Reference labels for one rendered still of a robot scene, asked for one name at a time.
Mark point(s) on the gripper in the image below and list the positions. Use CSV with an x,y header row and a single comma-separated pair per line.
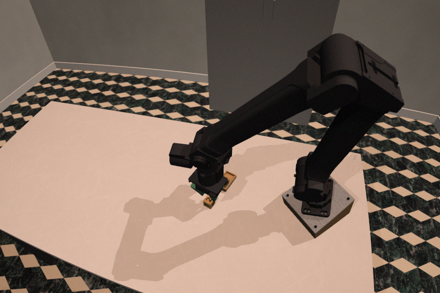
x,y
206,184

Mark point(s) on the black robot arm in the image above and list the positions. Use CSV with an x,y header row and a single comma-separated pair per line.
x,y
330,78

